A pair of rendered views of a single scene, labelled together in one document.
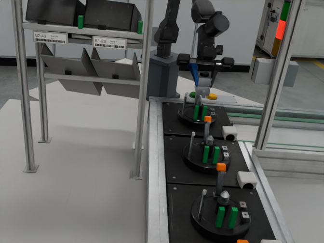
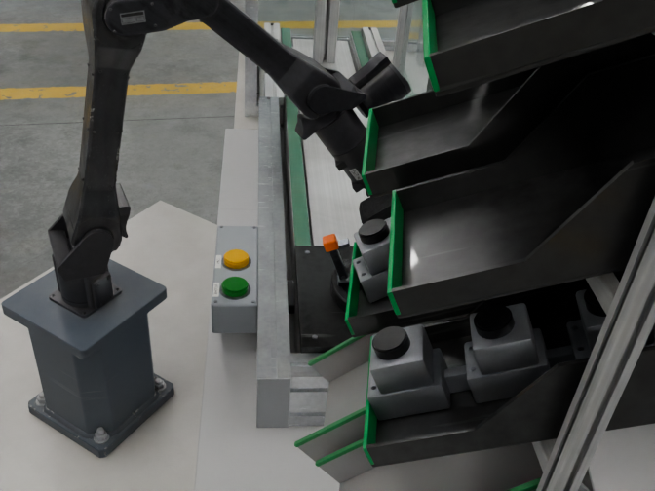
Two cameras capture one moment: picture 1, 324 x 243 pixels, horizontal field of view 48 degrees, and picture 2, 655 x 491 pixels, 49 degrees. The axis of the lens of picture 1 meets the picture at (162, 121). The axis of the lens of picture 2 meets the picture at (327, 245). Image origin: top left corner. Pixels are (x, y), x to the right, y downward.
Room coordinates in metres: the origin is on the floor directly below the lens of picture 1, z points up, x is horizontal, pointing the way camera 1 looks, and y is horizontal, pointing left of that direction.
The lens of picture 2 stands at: (1.28, 0.72, 1.66)
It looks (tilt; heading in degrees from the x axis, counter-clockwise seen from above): 36 degrees down; 267
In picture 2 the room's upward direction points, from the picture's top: 5 degrees clockwise
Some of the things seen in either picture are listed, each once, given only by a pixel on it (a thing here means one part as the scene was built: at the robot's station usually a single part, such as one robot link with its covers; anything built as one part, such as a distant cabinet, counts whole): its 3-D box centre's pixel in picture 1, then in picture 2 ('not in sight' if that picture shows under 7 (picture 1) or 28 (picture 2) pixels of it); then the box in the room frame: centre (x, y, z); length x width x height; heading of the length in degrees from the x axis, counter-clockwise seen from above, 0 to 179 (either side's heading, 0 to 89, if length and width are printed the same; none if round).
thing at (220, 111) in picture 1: (196, 120); (374, 296); (1.15, -0.12, 0.96); 0.24 x 0.24 x 0.02; 4
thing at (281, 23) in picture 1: (286, 29); not in sight; (1.05, -0.32, 1.33); 0.05 x 0.05 x 0.05
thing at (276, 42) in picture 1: (281, 46); not in sight; (1.05, -0.32, 1.28); 0.05 x 0.05 x 0.05
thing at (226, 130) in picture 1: (228, 134); not in sight; (1.06, -0.23, 0.97); 0.05 x 0.05 x 0.04; 4
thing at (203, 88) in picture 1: (203, 83); not in sight; (1.14, -0.12, 1.11); 0.08 x 0.04 x 0.07; 5
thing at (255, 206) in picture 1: (222, 205); not in sight; (0.66, -0.16, 1.01); 0.24 x 0.24 x 0.13; 4
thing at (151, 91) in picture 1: (161, 76); (95, 351); (1.54, 0.03, 0.96); 0.15 x 0.15 x 0.20; 59
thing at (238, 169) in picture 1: (208, 147); not in sight; (0.90, -0.14, 1.01); 0.24 x 0.24 x 0.13; 4
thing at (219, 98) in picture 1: (210, 103); (236, 276); (1.38, -0.19, 0.93); 0.21 x 0.07 x 0.06; 94
